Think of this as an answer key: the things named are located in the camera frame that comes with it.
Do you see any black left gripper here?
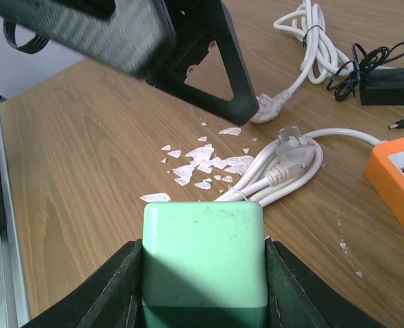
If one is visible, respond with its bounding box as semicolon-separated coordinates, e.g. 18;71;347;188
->
0;1;176;77

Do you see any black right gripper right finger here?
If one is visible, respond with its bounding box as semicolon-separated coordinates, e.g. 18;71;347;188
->
265;236;383;327

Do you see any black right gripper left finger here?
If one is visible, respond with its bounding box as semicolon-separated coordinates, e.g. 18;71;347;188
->
25;239;142;327

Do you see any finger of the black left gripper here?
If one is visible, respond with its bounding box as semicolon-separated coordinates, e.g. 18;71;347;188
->
147;1;259;126

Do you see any green charger plug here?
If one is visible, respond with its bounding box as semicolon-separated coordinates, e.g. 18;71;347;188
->
142;202;268;327

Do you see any orange power strip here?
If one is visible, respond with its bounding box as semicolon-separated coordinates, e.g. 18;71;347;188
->
364;137;404;227

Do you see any black power adapter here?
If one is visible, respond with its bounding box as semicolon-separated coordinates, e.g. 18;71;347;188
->
326;40;404;131

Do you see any white teal-strip cable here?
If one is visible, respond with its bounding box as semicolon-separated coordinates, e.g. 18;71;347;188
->
249;0;394;124

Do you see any white orange-strip cable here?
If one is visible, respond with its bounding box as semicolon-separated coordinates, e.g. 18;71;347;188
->
212;126;389;208

